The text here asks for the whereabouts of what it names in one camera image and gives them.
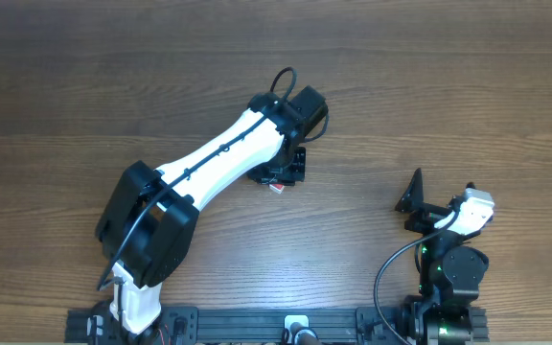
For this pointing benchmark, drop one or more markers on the mounting rail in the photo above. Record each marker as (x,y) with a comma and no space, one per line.
(237,323)

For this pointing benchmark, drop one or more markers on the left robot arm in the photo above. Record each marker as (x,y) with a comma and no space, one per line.
(228,158)

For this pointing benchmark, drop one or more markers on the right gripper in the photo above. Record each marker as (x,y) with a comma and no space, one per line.
(422,218)

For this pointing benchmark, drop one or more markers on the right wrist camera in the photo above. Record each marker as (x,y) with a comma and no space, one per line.
(472,208)

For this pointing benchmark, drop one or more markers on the white cube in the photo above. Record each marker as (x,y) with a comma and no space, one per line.
(276,190)

